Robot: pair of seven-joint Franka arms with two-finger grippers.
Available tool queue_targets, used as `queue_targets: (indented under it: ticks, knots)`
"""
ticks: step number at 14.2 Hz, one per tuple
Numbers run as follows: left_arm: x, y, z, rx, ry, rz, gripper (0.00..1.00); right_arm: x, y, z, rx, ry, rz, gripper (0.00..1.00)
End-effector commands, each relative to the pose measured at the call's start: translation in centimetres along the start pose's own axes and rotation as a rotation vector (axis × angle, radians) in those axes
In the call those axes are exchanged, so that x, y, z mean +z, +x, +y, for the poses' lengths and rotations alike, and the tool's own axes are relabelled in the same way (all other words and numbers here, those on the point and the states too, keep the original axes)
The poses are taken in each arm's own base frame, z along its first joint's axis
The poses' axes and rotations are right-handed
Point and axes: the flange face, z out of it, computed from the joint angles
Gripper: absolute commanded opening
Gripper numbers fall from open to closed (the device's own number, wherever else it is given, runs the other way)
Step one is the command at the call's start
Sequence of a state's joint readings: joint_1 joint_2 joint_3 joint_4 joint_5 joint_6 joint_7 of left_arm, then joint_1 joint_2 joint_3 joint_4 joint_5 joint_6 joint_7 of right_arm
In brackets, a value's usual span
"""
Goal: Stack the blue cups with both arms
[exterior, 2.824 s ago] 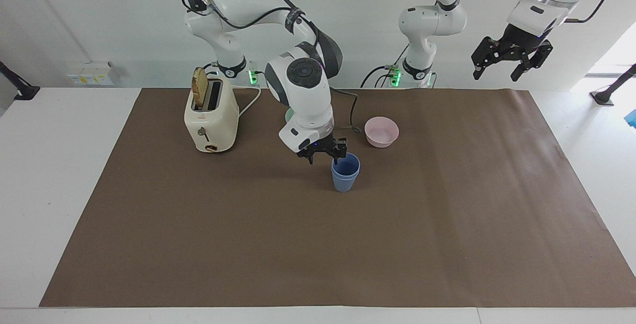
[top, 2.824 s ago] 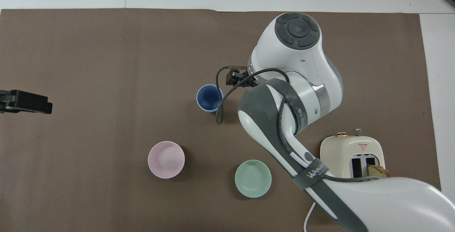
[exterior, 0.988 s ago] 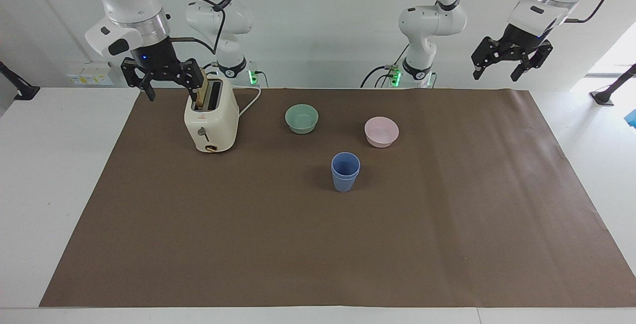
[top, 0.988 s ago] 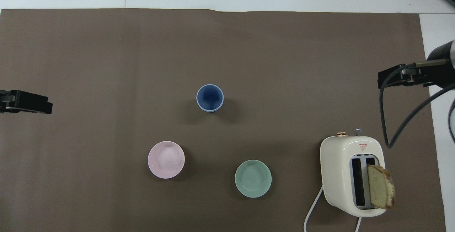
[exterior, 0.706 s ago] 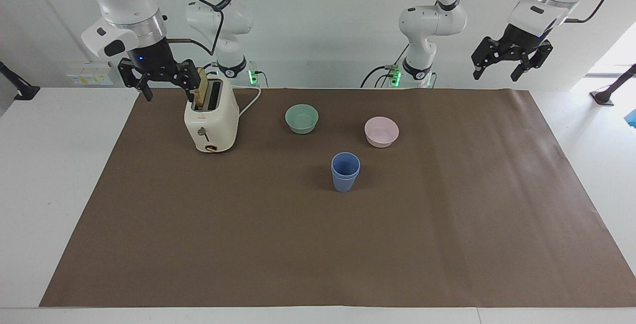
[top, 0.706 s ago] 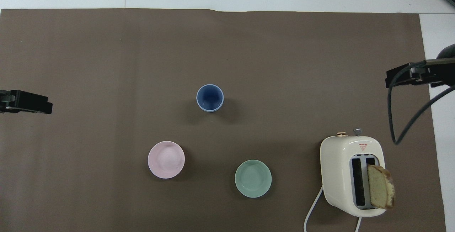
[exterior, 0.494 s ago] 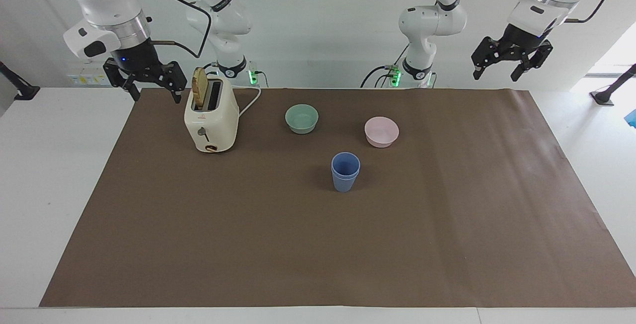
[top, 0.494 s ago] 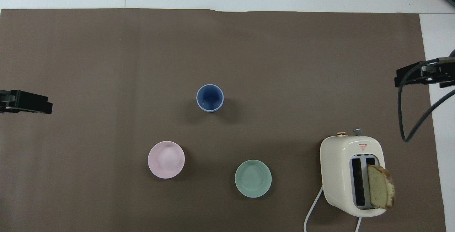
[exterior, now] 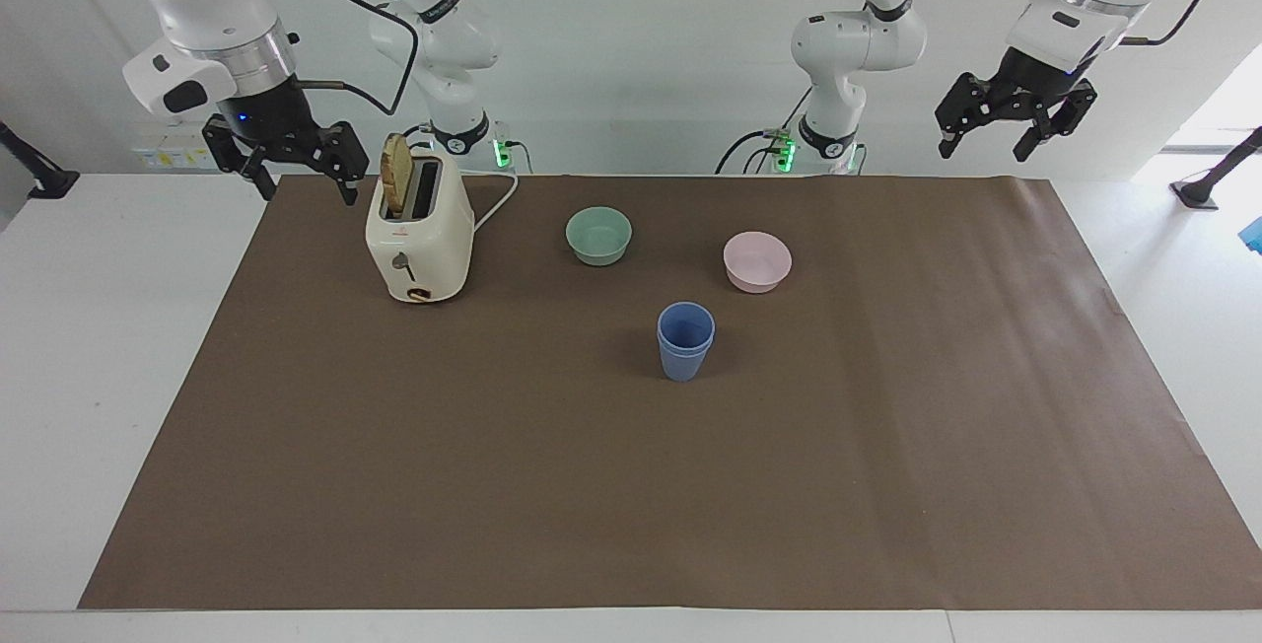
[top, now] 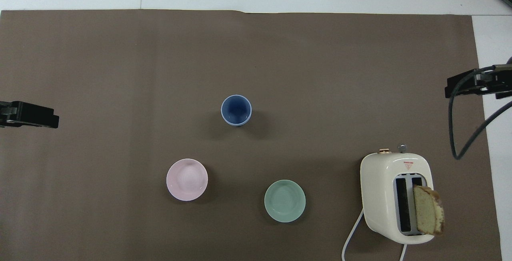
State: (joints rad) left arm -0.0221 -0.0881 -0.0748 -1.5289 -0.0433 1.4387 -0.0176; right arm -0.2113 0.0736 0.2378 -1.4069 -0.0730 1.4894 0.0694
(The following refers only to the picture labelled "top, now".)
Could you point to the pink bowl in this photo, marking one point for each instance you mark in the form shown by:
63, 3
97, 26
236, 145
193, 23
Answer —
186, 179

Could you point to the green plate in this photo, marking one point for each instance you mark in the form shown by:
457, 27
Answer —
284, 201

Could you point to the bread slice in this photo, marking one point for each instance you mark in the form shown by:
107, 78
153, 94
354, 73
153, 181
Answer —
428, 211

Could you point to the cream white toaster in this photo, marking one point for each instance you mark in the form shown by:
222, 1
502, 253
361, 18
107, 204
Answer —
378, 193

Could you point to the blue cup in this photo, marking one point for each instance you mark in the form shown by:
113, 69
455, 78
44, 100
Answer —
236, 109

